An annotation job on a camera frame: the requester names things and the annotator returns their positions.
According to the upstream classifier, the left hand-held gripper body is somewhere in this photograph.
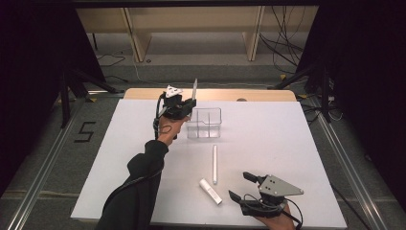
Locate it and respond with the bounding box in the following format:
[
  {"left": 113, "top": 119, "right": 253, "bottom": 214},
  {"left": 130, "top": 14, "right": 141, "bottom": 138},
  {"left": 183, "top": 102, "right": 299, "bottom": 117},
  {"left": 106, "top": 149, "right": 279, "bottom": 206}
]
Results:
[{"left": 160, "top": 84, "right": 193, "bottom": 121}]

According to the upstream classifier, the person's left hand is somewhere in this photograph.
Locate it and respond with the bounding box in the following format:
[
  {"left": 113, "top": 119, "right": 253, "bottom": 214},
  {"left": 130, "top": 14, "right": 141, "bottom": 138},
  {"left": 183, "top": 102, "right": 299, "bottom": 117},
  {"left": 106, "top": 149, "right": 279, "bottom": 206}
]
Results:
[{"left": 157, "top": 114, "right": 190, "bottom": 147}]

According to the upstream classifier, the person's right hand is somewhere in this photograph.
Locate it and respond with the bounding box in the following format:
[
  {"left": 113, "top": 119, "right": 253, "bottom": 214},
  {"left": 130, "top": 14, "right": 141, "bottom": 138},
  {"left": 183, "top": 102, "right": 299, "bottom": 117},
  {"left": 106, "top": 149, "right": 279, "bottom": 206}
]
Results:
[{"left": 255, "top": 204, "right": 296, "bottom": 230}]

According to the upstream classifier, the clear plastic organizer box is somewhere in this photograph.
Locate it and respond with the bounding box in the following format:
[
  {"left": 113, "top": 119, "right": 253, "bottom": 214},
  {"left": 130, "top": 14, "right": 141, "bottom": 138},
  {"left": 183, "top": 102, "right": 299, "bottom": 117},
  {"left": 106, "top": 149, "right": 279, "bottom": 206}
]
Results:
[{"left": 186, "top": 106, "right": 223, "bottom": 139}]

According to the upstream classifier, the thin black floor cable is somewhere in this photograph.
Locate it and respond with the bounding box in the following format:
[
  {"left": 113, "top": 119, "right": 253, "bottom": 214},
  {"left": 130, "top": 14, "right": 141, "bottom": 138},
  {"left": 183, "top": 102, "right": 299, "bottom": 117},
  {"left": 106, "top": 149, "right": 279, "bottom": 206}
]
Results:
[{"left": 95, "top": 52, "right": 129, "bottom": 84}]

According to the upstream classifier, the black tripod stand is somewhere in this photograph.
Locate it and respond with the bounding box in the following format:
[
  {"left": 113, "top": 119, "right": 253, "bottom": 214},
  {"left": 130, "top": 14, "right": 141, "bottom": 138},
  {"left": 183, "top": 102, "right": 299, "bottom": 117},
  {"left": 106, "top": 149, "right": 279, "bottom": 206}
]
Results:
[
  {"left": 59, "top": 66, "right": 124, "bottom": 128},
  {"left": 267, "top": 63, "right": 333, "bottom": 124}
]

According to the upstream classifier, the bundle of black cables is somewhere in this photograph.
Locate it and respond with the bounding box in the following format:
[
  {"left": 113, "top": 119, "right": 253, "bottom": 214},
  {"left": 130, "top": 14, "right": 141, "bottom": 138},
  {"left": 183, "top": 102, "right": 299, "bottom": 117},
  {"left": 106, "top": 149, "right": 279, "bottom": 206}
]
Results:
[{"left": 259, "top": 6, "right": 308, "bottom": 75}]

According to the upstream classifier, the short white tube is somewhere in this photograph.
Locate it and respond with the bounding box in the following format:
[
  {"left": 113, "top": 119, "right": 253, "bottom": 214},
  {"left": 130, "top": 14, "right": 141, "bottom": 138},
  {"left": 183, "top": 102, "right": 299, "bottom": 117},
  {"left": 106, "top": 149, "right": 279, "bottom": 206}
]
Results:
[{"left": 198, "top": 178, "right": 223, "bottom": 206}]

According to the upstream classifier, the aluminium floor rail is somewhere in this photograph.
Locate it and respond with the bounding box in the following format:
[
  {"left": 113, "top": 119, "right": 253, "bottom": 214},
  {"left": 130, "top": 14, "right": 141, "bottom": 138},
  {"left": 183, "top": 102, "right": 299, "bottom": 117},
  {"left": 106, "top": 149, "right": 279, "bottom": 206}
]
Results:
[
  {"left": 6, "top": 99, "right": 88, "bottom": 230},
  {"left": 307, "top": 95, "right": 390, "bottom": 230}
]

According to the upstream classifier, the left hand-held gripper cable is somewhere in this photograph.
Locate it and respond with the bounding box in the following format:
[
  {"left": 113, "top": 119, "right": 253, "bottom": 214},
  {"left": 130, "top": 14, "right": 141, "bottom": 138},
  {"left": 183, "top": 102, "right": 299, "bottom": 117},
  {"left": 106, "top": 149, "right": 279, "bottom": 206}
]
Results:
[{"left": 152, "top": 95, "right": 173, "bottom": 142}]

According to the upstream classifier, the long white pen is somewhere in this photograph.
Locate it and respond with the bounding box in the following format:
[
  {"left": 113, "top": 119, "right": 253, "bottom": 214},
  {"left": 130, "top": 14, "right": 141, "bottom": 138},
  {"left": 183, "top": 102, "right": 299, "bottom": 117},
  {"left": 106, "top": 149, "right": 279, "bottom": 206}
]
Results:
[{"left": 212, "top": 144, "right": 218, "bottom": 186}]

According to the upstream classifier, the light wooden shelf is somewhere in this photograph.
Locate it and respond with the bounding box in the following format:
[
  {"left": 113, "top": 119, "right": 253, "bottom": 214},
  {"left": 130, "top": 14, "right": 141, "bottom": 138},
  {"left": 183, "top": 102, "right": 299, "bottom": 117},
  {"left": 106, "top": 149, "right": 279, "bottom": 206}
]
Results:
[{"left": 76, "top": 6, "right": 320, "bottom": 63}]

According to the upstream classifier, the white table cover sheet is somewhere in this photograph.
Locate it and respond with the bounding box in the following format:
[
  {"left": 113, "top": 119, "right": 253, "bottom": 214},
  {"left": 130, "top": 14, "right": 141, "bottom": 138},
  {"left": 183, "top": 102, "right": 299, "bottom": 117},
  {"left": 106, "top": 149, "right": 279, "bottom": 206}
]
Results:
[{"left": 70, "top": 98, "right": 349, "bottom": 229}]

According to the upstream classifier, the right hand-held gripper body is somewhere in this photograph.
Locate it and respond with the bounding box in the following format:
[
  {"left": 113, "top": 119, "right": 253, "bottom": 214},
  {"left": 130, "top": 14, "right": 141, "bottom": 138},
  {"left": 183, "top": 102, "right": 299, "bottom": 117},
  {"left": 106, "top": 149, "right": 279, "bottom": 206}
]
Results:
[{"left": 239, "top": 174, "right": 305, "bottom": 219}]

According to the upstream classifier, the black curtain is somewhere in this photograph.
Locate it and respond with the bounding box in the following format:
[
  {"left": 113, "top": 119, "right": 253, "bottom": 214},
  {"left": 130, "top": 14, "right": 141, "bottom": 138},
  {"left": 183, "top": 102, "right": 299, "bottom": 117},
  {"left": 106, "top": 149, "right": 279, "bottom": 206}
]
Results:
[
  {"left": 0, "top": 0, "right": 107, "bottom": 196},
  {"left": 296, "top": 0, "right": 406, "bottom": 205}
]

